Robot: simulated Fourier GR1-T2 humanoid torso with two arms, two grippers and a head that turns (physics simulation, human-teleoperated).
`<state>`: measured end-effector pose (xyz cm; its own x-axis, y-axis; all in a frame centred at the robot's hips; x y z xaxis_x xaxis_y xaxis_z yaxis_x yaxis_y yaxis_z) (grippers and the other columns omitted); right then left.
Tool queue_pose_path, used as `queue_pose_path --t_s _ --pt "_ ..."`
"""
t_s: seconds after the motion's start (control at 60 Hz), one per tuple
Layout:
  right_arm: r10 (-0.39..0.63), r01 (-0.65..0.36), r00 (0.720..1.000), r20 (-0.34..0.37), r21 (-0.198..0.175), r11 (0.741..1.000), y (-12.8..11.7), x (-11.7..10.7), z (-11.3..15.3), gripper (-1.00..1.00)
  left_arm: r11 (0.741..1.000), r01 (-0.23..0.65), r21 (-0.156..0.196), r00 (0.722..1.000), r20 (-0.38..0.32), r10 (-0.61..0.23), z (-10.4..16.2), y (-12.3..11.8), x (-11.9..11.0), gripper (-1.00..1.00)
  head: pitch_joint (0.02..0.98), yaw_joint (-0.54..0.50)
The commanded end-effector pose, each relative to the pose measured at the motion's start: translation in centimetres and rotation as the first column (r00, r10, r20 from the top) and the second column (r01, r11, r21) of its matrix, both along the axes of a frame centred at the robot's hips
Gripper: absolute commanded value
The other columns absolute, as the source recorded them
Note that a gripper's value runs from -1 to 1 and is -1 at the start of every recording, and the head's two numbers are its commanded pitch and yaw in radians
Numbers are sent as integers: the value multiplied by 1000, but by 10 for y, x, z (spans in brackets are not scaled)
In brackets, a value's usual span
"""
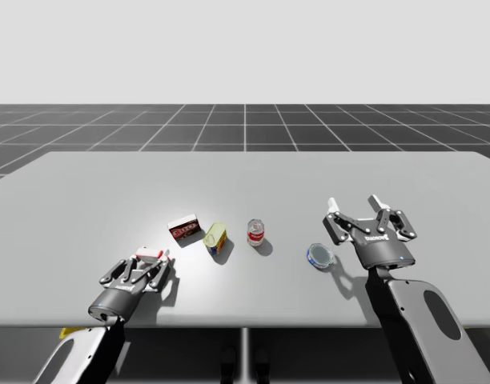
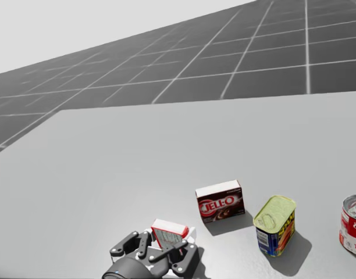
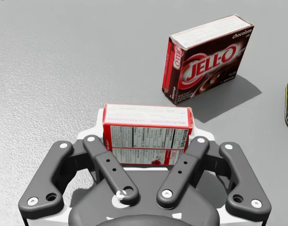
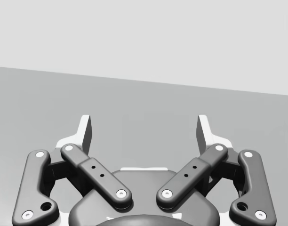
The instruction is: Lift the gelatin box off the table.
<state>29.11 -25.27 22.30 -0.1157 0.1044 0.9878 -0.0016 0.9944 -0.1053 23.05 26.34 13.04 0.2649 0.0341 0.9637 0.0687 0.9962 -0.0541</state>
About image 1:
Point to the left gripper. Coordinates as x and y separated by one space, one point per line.
117 302

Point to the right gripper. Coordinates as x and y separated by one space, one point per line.
381 250

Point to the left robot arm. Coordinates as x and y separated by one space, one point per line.
69 356

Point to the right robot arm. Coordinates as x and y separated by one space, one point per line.
413 320

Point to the red and white carton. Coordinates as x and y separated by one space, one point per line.
149 253

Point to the blue flat can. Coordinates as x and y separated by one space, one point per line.
320 255

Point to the brown and red carton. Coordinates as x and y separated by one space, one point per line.
185 230

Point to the green and blue rectangular can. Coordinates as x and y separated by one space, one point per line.
215 240

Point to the red and white can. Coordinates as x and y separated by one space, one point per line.
255 236

